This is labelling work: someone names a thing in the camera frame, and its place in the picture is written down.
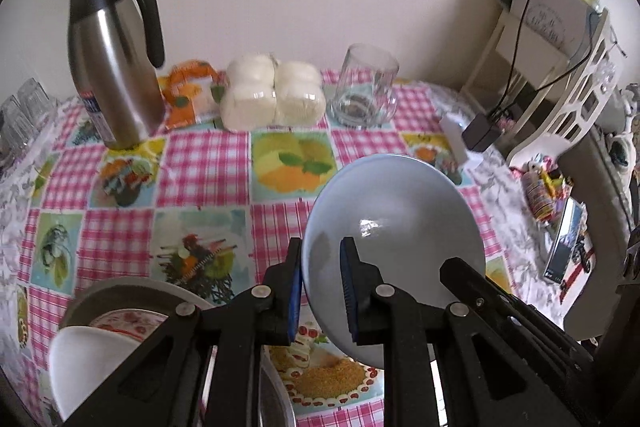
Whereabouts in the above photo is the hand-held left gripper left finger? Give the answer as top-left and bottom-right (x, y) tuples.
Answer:
(62, 237), (305, 427)

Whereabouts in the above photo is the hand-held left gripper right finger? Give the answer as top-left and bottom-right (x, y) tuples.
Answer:
(339, 236), (541, 427)

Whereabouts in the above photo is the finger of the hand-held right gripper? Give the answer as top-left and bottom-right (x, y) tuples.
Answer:
(439, 257), (598, 427)

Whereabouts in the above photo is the light blue bowl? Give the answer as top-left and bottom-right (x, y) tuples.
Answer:
(301, 153), (487, 365)

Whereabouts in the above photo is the strawberry print bowl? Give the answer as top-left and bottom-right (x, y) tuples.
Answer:
(87, 307), (173, 343)

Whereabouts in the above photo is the plain white bowl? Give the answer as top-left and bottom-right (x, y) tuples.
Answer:
(48, 326), (146, 423)

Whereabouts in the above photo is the smartphone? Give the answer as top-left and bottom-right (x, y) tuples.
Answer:
(542, 197), (586, 285)

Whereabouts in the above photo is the bunch of keys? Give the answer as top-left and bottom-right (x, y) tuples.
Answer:
(570, 232), (597, 279)

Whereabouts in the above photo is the colourful candy roll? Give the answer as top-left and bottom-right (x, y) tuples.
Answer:
(520, 169), (556, 223)

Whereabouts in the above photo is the pink checkered tablecloth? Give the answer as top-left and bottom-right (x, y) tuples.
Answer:
(15, 67), (516, 427)

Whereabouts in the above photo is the white power strip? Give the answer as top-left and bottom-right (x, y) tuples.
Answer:
(439, 114), (483, 170)

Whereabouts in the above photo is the black power adapter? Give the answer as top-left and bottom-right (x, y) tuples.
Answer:
(461, 113), (501, 152)

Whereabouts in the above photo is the pack of white buns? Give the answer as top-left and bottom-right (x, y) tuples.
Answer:
(220, 52), (327, 131)

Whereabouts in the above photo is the clear glass mug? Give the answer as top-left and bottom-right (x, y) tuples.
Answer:
(327, 43), (401, 130)

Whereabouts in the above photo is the orange snack packet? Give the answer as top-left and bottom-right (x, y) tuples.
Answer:
(159, 61), (228, 130)

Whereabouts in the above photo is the stainless steel thermos jug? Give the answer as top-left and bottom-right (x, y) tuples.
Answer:
(66, 0), (167, 151)

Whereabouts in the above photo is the white paper bag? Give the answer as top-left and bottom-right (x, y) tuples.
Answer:
(492, 0), (603, 52)

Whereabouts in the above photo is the clear drinking glass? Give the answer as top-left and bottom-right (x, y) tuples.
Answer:
(17, 78), (57, 130)
(0, 97), (27, 152)

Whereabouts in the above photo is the black adapter cable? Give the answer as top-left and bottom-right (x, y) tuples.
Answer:
(492, 0), (606, 120)

